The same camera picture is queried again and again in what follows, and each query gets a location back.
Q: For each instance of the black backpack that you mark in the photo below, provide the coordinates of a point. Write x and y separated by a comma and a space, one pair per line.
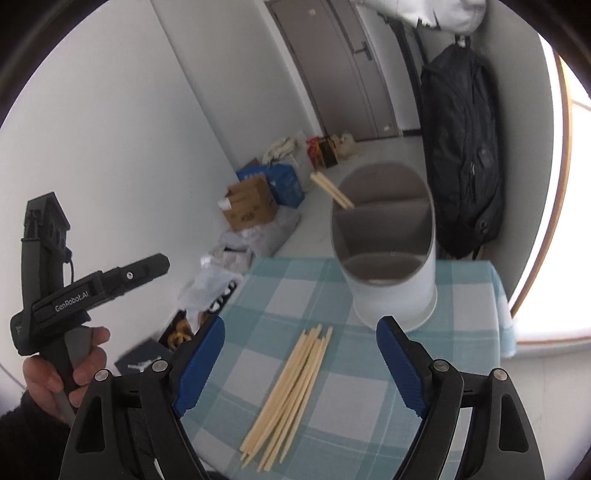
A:
461, 152

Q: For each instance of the white cloth bundle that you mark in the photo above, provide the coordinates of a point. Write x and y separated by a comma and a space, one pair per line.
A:
281, 147

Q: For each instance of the white plastic bag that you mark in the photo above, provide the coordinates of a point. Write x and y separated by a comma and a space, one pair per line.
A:
228, 261

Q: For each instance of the dark brown paper bag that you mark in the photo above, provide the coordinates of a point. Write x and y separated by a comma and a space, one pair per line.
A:
328, 152

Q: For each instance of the brown cardboard box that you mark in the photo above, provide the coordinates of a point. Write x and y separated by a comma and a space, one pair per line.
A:
251, 203

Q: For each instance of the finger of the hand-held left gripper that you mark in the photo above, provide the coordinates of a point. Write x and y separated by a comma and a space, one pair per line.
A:
138, 272

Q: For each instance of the brown pretzel-shaped thing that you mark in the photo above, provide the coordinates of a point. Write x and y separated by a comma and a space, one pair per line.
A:
182, 332

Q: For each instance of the red package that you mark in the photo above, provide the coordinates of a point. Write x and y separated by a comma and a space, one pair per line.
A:
315, 150

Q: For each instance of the teal checkered tablecloth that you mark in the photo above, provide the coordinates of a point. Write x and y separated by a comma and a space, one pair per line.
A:
341, 397

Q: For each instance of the pile of wooden chopsticks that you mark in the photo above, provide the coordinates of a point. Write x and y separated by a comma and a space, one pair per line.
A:
295, 378

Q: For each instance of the black and white sandal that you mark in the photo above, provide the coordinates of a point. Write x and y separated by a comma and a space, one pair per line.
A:
221, 300

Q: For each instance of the white utensil holder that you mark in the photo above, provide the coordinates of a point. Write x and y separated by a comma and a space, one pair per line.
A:
392, 290

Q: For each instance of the grey plastic bag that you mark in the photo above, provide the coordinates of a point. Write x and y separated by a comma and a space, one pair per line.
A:
268, 235

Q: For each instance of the wooden chopstick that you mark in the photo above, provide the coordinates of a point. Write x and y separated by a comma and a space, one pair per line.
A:
330, 186
333, 194

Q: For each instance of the person's left hand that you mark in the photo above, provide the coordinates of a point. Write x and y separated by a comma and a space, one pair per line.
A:
44, 378

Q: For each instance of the blue cardboard box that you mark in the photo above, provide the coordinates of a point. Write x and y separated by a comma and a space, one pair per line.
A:
286, 184

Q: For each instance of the beige bag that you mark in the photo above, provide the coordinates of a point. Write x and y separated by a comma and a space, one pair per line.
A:
346, 144

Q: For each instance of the dark box with white figure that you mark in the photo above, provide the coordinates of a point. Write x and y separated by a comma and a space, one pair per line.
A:
143, 357

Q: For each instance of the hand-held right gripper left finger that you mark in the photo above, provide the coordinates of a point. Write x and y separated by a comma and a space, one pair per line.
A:
203, 364

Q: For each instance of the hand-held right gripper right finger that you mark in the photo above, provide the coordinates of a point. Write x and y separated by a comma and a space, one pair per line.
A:
399, 364

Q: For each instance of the person's left forearm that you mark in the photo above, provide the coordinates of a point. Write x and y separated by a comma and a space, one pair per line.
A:
27, 438

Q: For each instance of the wall hook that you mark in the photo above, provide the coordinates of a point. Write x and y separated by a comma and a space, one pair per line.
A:
462, 40

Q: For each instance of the grey door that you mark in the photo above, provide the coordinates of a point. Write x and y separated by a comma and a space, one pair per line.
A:
332, 69

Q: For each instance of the wooden window frame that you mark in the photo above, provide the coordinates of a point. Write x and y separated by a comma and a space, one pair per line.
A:
569, 120

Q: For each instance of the clear plastic bag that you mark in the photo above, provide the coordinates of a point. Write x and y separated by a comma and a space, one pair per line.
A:
207, 290

